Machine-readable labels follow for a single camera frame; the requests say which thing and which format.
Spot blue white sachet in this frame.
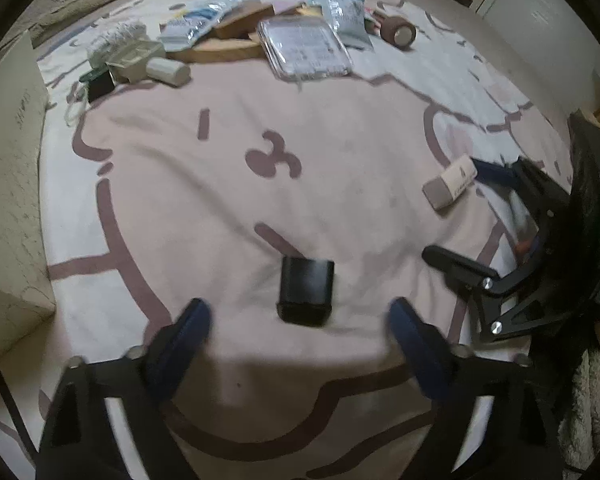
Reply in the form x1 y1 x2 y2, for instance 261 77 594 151
158 0 245 53

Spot clear plastic packaged card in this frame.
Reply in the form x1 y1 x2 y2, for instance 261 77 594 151
257 15 352 82

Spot blue white pouch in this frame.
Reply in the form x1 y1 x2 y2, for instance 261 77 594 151
318 0 373 50

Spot white cylinder bottle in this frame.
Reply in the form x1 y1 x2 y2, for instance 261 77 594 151
146 58 190 88

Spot white cabinet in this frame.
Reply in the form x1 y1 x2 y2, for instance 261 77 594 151
470 0 600 113

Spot rectangular wooden block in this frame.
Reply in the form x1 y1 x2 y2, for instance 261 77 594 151
211 0 275 40

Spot black binder clip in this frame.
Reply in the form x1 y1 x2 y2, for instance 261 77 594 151
79 65 116 103

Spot small black box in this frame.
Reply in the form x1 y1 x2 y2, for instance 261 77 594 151
276 256 335 327

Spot round wooden board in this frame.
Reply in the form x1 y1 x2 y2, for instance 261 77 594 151
166 38 265 64

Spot beige plastic tray tool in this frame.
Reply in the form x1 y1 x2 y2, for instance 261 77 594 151
106 40 166 84

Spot brown bandage tape roll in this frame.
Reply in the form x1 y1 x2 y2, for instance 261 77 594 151
380 16 417 51

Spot white knitted cloth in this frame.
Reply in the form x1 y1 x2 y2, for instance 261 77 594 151
86 21 147 68

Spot white shoe box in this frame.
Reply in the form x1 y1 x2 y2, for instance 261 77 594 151
0 32 56 356

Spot white eraser box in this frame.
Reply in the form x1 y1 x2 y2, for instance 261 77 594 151
422 154 478 211

